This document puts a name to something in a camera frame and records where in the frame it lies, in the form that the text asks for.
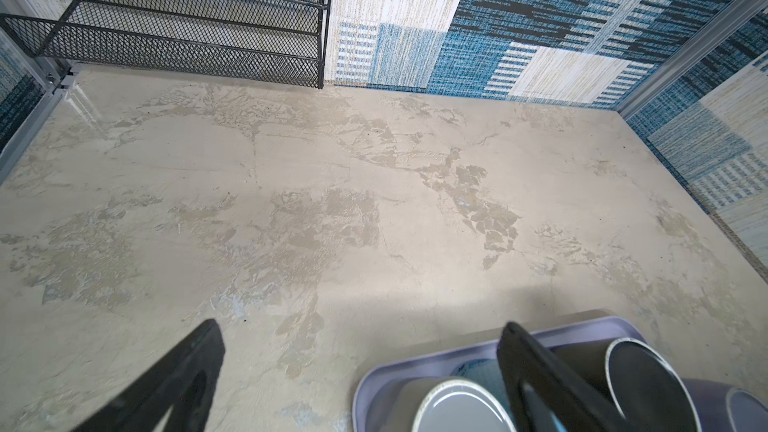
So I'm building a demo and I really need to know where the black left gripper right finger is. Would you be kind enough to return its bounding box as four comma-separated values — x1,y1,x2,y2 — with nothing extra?
497,322,633,431

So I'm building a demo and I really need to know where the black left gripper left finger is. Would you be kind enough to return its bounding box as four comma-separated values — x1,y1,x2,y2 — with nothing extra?
75,319,225,431

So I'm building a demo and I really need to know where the black mug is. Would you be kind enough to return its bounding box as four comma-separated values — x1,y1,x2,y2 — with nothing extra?
554,337,702,431

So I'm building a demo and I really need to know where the teal blue patterned mug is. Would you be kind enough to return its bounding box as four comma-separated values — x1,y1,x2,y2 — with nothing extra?
451,359,512,416

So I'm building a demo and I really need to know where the lavender purple mug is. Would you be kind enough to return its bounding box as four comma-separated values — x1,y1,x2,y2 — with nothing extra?
683,378,768,432

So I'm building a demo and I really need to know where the grey mug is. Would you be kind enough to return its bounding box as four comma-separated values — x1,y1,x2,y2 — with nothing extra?
380,376,515,431

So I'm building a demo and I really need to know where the lavender silicone tray mat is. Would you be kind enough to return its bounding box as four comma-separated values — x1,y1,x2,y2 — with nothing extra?
352,316,645,431

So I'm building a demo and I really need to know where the black wire mesh shelf rack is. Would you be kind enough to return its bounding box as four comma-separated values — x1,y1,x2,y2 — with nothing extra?
1,0,331,88

